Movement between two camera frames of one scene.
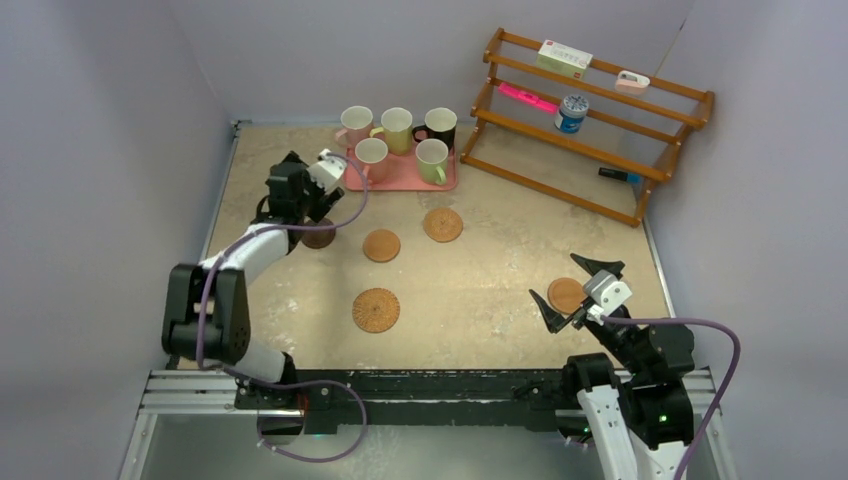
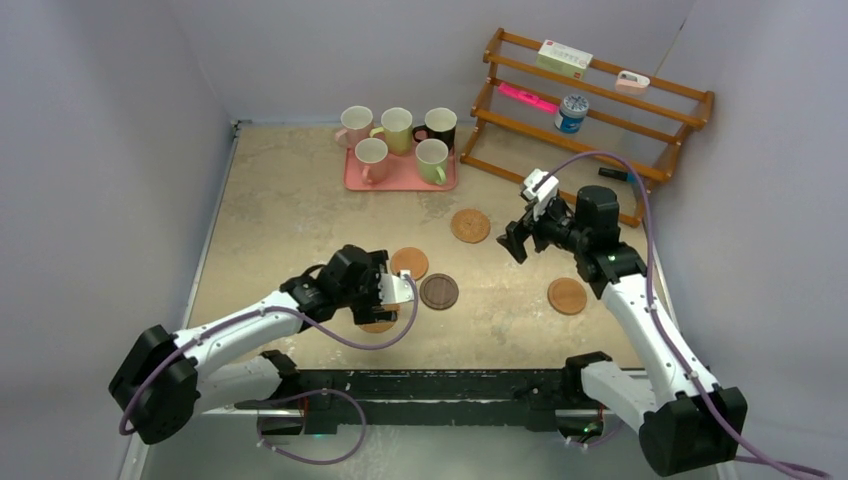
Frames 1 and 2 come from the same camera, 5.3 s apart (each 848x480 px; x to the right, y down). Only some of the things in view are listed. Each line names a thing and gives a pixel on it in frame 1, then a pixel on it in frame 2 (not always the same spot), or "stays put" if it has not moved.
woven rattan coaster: x=442 y=225 -> x=470 y=225
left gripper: x=324 y=196 -> x=377 y=274
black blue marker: x=619 y=175 stays put
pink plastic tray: x=402 y=174 stays put
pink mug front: x=374 y=152 stays put
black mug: x=440 y=124 stays put
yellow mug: x=397 y=124 stays put
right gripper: x=557 y=321 -> x=519 y=232
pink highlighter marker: x=525 y=96 stays put
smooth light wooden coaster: x=381 y=245 -> x=410 y=258
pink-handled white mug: x=357 y=122 stays put
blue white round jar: x=571 y=115 stays put
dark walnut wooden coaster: x=319 y=238 -> x=439 y=291
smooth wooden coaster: x=565 y=295 stays put
